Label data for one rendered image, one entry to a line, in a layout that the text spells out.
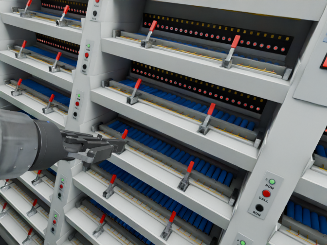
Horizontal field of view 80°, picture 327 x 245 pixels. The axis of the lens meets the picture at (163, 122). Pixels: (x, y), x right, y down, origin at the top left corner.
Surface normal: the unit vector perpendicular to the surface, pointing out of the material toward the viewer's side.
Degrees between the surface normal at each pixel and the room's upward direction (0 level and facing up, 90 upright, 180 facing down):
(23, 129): 41
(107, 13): 90
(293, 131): 90
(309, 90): 90
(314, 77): 90
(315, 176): 19
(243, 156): 109
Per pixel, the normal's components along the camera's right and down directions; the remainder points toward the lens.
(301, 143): -0.45, 0.07
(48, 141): 0.91, -0.18
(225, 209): 0.12, -0.86
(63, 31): -0.52, 0.37
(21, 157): 0.84, 0.36
